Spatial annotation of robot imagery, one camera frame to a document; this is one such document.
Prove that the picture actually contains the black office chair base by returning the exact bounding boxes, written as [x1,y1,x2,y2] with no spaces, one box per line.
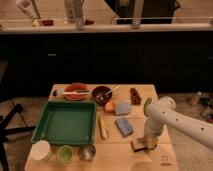
[0,102,37,171]

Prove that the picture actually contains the orange red bowl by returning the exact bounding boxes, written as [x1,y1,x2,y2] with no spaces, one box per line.
[64,83,87,101]

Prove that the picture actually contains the yellow banana shaped toy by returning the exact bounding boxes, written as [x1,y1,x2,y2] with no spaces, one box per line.
[99,116,108,139]

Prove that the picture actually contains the green plastic tray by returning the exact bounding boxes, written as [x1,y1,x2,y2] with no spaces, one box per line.
[31,101,97,146]

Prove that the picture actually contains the white cup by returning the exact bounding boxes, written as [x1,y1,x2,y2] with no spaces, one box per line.
[30,140,52,161]

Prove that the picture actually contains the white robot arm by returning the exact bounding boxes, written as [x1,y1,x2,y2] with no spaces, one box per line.
[137,96,213,150]

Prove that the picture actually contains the dark brown bowl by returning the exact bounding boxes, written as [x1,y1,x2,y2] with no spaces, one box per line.
[92,86,112,106]

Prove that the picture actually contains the metal cup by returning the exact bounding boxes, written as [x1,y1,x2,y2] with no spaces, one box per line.
[79,144,96,161]

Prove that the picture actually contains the grey blue cloth pad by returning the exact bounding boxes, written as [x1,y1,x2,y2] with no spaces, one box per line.
[115,101,132,116]

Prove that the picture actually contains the white handled brush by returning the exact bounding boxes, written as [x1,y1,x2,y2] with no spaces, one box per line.
[53,89,90,97]

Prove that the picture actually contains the green cup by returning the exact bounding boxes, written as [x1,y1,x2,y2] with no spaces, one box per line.
[56,145,72,164]

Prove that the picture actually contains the wooden spoon in bowl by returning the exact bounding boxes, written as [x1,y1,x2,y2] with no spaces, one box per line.
[98,85,120,99]

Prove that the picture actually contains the blue sponge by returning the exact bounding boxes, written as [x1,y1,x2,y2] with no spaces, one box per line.
[115,117,134,137]

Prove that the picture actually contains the wooden eraser with black felt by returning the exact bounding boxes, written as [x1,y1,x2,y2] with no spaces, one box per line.
[131,138,148,152]

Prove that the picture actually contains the orange round fruit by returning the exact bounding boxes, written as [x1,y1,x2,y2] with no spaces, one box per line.
[104,101,115,113]

